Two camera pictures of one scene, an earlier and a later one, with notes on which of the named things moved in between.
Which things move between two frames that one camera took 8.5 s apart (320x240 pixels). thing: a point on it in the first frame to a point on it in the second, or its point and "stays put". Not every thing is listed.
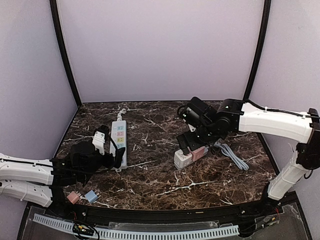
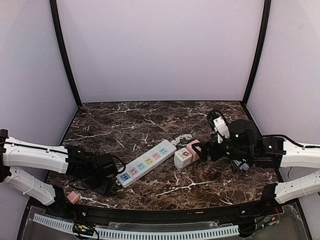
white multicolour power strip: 118,136 to 127,173
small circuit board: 82,229 stays put
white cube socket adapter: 181,160 stays put
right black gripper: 187,140 to 213,150
